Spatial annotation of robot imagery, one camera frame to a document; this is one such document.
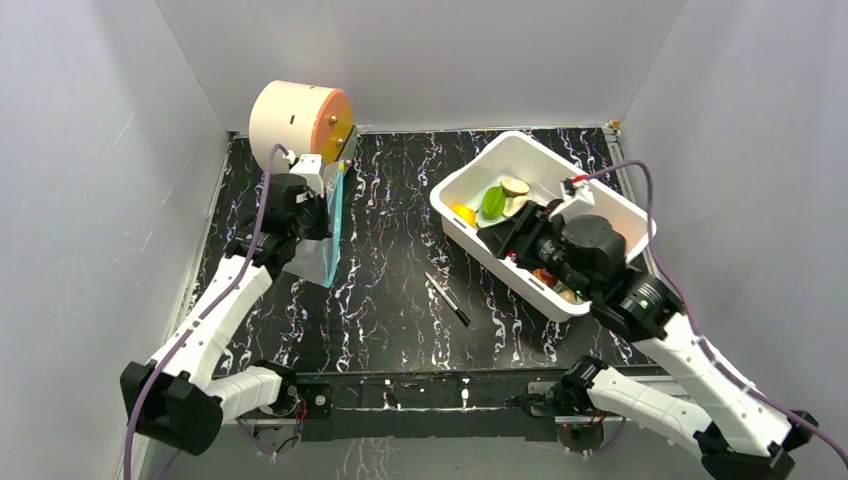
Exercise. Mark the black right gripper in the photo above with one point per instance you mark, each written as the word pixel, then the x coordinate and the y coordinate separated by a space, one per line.
pixel 520 230

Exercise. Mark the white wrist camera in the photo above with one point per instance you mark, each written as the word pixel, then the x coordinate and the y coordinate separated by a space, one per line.
pixel 577 199
pixel 310 167

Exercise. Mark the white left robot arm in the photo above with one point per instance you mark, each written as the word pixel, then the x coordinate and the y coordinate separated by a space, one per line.
pixel 173 397

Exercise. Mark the yellow toy lemon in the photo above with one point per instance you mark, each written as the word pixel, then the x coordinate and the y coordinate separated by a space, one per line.
pixel 466 214

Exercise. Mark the dark red toy plum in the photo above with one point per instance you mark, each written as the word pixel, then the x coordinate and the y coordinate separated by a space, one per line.
pixel 545 277

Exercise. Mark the white plastic bin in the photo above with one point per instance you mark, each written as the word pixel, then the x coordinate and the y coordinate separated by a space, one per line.
pixel 516 155

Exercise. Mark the green toy leaf vegetable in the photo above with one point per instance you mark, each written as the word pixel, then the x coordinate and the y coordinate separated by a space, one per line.
pixel 493 203

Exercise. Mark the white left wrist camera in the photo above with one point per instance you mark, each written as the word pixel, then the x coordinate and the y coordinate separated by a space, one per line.
pixel 310 167

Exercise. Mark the clear blue zip top bag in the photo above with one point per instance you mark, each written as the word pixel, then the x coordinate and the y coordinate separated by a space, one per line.
pixel 316 261

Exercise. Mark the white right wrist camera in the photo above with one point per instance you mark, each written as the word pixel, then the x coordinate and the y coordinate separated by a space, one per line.
pixel 577 199

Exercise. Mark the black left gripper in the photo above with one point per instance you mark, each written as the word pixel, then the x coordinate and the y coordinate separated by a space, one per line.
pixel 320 204

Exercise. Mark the toy mushroom slice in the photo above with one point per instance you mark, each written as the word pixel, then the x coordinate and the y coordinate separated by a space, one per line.
pixel 514 187

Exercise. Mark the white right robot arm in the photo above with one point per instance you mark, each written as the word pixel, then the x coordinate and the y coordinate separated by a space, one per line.
pixel 725 424

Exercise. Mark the black and silver pen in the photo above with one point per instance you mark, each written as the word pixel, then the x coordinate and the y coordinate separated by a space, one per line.
pixel 458 312

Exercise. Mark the cream cylindrical container orange lid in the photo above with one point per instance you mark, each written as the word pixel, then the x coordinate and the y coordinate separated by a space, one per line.
pixel 290 119

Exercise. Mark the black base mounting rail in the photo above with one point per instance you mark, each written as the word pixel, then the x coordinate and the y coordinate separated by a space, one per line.
pixel 446 404

